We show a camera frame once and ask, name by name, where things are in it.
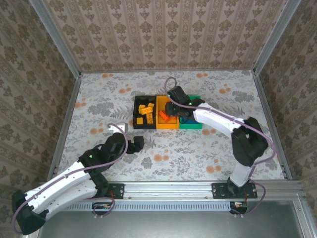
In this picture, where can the long blue lego brick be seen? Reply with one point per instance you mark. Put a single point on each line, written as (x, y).
(192, 122)

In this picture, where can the yellow plastic bin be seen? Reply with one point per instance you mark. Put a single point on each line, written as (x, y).
(167, 125)

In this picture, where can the green plastic bin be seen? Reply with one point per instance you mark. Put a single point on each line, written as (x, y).
(190, 126)

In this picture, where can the orange lego brick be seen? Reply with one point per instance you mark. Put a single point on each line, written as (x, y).
(164, 115)

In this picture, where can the black plastic bin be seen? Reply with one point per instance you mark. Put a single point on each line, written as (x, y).
(144, 126)

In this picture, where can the yellow lego brick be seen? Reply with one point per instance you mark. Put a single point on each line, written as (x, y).
(148, 110)
(141, 109)
(150, 121)
(151, 105)
(149, 116)
(139, 120)

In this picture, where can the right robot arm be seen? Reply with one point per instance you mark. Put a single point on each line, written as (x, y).
(218, 120)

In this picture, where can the floral table cover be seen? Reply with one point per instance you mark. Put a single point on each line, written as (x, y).
(185, 153)

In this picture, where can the grey metal panel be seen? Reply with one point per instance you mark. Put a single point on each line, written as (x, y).
(173, 225)

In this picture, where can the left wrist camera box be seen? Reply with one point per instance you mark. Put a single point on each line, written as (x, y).
(121, 127)

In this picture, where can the thin aluminium rail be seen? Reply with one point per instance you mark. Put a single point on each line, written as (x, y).
(138, 71)

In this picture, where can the aluminium side rail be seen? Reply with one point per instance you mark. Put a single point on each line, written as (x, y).
(267, 111)
(66, 124)

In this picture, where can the wide aluminium base rail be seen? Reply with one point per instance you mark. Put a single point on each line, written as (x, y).
(168, 189)

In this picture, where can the aluminium upright post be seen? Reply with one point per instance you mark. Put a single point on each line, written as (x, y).
(57, 37)
(275, 37)

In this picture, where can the aluminium lower frame bar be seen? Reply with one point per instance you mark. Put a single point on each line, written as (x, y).
(301, 218)

